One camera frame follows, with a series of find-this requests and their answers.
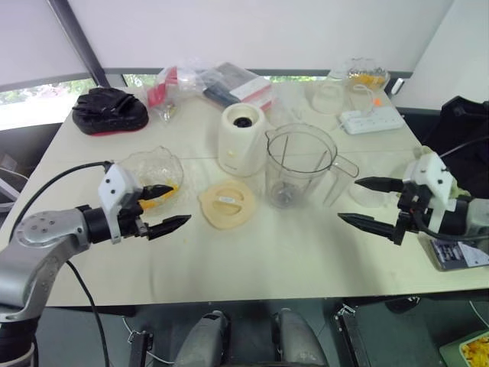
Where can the dark grey rounded shape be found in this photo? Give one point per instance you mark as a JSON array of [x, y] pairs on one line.
[[298, 340], [206, 340]]

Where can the red and white box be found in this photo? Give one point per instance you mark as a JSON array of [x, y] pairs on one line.
[[160, 86]]

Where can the black and white adapter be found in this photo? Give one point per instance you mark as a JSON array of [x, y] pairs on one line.
[[398, 86]]

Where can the white power strip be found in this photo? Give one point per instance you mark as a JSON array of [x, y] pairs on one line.
[[374, 121]]

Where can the black flat box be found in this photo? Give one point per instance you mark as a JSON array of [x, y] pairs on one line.
[[225, 78]]

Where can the clear blender jar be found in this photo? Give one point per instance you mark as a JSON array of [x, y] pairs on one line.
[[294, 176]]

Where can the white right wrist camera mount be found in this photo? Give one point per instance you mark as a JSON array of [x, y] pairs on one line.
[[431, 172]]

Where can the small orange tag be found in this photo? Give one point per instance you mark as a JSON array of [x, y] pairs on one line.
[[377, 102]]

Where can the green tray of yellow food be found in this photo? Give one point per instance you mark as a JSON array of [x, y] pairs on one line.
[[470, 351]]

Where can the dark window frame post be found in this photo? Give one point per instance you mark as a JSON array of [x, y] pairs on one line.
[[82, 42]]

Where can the clear plastic bag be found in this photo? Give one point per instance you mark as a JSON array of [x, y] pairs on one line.
[[263, 95], [187, 82]]

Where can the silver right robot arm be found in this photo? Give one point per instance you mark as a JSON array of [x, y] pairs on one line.
[[477, 218]]

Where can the clear container with orange food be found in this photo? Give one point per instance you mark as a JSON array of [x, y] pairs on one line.
[[366, 76]]

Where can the wavy-rim clear glass bowl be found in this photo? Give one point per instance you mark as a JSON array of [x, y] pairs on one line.
[[160, 164]]

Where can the black table leg bar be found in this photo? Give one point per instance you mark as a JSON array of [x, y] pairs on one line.
[[139, 349], [353, 336]]

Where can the cream blender base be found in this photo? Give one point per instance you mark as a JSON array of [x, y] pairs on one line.
[[240, 149]]

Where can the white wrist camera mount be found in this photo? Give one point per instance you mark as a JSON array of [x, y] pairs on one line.
[[114, 183], [431, 172]]

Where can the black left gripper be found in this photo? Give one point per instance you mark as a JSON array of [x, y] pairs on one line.
[[131, 223]]

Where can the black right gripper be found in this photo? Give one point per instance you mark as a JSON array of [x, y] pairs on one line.
[[410, 202]]

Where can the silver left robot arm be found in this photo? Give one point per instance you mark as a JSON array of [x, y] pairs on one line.
[[38, 233]]

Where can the clear plastic container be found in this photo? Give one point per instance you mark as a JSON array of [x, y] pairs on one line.
[[326, 97]]

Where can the pink and white box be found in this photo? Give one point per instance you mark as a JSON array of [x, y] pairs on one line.
[[254, 93]]

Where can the large black bag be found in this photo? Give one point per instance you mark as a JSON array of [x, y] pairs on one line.
[[466, 122]]

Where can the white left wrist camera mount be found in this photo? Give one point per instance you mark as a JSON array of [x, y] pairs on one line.
[[114, 183]]

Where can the cream blender lid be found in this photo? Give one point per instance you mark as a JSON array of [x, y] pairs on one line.
[[225, 212]]

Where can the white box with dark label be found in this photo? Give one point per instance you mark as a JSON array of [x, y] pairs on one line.
[[454, 256]]

